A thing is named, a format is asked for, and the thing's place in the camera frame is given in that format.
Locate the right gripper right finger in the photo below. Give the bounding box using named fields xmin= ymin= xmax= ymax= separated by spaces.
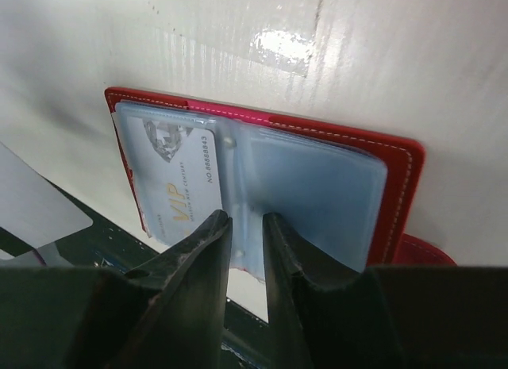
xmin=263 ymin=213 xmax=507 ymax=368

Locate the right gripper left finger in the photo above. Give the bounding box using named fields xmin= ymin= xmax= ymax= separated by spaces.
xmin=1 ymin=210 xmax=233 ymax=368

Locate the red leather card holder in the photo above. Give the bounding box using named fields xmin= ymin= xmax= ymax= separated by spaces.
xmin=104 ymin=86 xmax=455 ymax=267

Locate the white stripe card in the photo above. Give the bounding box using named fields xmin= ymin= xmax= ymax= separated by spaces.
xmin=1 ymin=145 xmax=93 ymax=248

